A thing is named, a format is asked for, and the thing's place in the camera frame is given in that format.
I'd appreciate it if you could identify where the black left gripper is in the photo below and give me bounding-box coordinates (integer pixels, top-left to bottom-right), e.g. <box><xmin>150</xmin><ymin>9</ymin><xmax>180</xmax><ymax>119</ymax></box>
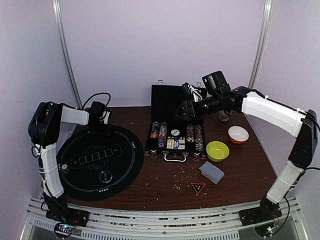
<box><xmin>90</xmin><ymin>120</ymin><xmax>113</xmax><ymax>137</ymax></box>

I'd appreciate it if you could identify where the black poker chip case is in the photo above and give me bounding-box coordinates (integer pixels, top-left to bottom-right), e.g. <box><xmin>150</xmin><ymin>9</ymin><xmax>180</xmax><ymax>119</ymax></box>
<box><xmin>144</xmin><ymin>84</ymin><xmax>207</xmax><ymax>162</ymax></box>

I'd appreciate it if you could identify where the clear black round button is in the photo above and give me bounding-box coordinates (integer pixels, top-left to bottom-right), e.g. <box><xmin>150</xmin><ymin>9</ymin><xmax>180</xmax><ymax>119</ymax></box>
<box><xmin>98</xmin><ymin>170</ymin><xmax>113</xmax><ymax>184</ymax></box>

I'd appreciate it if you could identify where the grey card deck box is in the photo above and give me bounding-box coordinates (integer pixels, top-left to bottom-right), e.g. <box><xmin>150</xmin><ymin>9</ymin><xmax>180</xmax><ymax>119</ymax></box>
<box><xmin>199</xmin><ymin>161</ymin><xmax>225</xmax><ymax>185</ymax></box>

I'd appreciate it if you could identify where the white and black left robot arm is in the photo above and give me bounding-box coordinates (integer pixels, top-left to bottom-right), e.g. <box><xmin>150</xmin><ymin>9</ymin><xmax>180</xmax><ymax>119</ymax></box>
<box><xmin>28</xmin><ymin>101</ymin><xmax>111</xmax><ymax>227</ymax></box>

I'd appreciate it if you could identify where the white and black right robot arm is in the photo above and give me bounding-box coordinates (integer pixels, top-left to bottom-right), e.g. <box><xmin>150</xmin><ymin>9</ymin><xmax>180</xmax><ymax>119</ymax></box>
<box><xmin>174</xmin><ymin>71</ymin><xmax>320</xmax><ymax>226</ymax></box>

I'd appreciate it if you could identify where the blue texas holdem card deck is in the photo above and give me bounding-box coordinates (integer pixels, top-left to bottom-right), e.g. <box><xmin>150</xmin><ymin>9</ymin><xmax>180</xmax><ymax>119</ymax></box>
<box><xmin>173</xmin><ymin>139</ymin><xmax>186</xmax><ymax>150</ymax></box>

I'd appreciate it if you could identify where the white dealer button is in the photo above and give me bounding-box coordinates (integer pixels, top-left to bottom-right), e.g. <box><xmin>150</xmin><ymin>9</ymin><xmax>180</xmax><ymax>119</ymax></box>
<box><xmin>170</xmin><ymin>129</ymin><xmax>181</xmax><ymax>137</ymax></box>

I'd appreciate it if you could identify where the left outer poker chip row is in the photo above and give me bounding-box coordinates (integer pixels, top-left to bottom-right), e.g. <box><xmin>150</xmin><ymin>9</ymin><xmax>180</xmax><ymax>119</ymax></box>
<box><xmin>150</xmin><ymin>121</ymin><xmax>160</xmax><ymax>139</ymax></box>

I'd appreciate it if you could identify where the cream card deck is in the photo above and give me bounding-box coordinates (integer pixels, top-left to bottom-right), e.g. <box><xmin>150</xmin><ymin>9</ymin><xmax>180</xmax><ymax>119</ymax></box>
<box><xmin>166</xmin><ymin>139</ymin><xmax>175</xmax><ymax>149</ymax></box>

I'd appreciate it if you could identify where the cream patterned mug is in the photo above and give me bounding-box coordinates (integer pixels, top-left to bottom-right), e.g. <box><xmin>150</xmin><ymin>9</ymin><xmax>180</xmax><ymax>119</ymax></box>
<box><xmin>217</xmin><ymin>110</ymin><xmax>232</xmax><ymax>122</ymax></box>

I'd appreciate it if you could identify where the right outer poker chip row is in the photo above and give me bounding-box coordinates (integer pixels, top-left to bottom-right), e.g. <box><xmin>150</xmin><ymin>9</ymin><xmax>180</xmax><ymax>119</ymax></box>
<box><xmin>194</xmin><ymin>124</ymin><xmax>204</xmax><ymax>152</ymax></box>

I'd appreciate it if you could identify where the left inner poker chip row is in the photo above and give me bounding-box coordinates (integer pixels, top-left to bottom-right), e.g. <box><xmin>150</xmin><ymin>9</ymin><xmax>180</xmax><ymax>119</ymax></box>
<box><xmin>157</xmin><ymin>122</ymin><xmax>167</xmax><ymax>148</ymax></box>

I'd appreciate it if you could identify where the round black poker mat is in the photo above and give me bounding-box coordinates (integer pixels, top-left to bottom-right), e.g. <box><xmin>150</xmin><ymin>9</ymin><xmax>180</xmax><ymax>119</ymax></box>
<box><xmin>56</xmin><ymin>125</ymin><xmax>144</xmax><ymax>202</ymax></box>

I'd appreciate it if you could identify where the yellow-green bowl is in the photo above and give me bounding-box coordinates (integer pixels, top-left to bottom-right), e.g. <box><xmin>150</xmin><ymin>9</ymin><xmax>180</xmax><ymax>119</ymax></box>
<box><xmin>206</xmin><ymin>141</ymin><xmax>230</xmax><ymax>163</ymax></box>

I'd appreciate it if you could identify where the white and orange bowl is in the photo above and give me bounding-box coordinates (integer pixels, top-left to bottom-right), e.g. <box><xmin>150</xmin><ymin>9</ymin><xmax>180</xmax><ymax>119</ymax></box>
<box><xmin>228</xmin><ymin>125</ymin><xmax>249</xmax><ymax>145</ymax></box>

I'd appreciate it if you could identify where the red and black triangle card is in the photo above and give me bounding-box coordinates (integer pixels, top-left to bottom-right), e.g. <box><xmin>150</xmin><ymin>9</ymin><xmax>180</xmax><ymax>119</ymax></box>
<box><xmin>190</xmin><ymin>182</ymin><xmax>206</xmax><ymax>196</ymax></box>

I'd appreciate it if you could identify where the left green circuit board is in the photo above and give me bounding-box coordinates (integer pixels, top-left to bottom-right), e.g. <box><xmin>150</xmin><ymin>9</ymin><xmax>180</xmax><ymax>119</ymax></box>
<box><xmin>53</xmin><ymin>222</ymin><xmax>76</xmax><ymax>238</ymax></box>

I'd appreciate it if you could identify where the green circuit board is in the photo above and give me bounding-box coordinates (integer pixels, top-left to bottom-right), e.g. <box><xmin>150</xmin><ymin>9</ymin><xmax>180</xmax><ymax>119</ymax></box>
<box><xmin>53</xmin><ymin>222</ymin><xmax>76</xmax><ymax>238</ymax></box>
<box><xmin>259</xmin><ymin>224</ymin><xmax>280</xmax><ymax>238</ymax></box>

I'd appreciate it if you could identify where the right green circuit board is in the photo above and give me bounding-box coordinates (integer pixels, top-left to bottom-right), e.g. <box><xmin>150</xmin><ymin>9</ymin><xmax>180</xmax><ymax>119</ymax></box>
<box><xmin>259</xmin><ymin>224</ymin><xmax>280</xmax><ymax>238</ymax></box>

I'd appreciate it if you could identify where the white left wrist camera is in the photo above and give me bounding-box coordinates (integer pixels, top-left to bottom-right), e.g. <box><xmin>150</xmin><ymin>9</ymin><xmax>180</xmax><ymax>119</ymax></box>
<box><xmin>103</xmin><ymin>111</ymin><xmax>111</xmax><ymax>125</ymax></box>

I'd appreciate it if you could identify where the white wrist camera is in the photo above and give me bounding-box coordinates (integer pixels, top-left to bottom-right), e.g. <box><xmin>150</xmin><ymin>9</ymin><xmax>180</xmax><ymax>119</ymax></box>
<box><xmin>181</xmin><ymin>82</ymin><xmax>204</xmax><ymax>103</ymax></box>
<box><xmin>103</xmin><ymin>111</ymin><xmax>111</xmax><ymax>125</ymax></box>

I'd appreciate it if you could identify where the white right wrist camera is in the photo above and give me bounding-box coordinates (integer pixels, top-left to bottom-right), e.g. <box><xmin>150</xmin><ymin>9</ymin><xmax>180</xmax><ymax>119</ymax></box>
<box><xmin>181</xmin><ymin>82</ymin><xmax>204</xmax><ymax>103</ymax></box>

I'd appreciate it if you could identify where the right aluminium frame post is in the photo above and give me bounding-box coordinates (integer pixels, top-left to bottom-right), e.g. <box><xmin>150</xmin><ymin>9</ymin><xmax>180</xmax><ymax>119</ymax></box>
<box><xmin>248</xmin><ymin>0</ymin><xmax>274</xmax><ymax>89</ymax></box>

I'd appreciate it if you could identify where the aluminium frame post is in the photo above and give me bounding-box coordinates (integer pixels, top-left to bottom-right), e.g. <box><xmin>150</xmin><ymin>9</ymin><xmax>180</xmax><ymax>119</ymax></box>
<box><xmin>248</xmin><ymin>0</ymin><xmax>274</xmax><ymax>89</ymax></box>
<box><xmin>52</xmin><ymin>0</ymin><xmax>83</xmax><ymax>108</ymax></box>

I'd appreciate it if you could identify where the aluminium front rail base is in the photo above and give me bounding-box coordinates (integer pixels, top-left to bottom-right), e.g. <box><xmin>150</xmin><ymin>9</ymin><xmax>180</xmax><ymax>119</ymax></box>
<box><xmin>21</xmin><ymin>196</ymin><xmax>307</xmax><ymax>240</ymax></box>

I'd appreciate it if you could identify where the left aluminium frame post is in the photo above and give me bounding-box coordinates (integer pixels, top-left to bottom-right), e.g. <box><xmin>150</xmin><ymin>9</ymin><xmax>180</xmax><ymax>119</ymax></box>
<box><xmin>52</xmin><ymin>0</ymin><xmax>83</xmax><ymax>108</ymax></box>

